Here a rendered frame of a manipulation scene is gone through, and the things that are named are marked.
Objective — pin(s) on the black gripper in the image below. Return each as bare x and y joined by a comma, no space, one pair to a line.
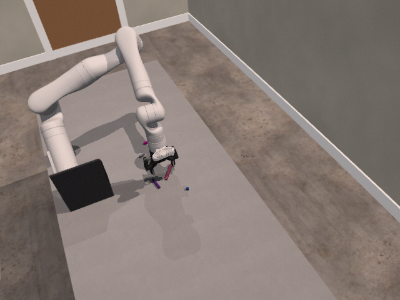
153,164

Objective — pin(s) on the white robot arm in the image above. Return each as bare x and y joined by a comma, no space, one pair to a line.
44,101

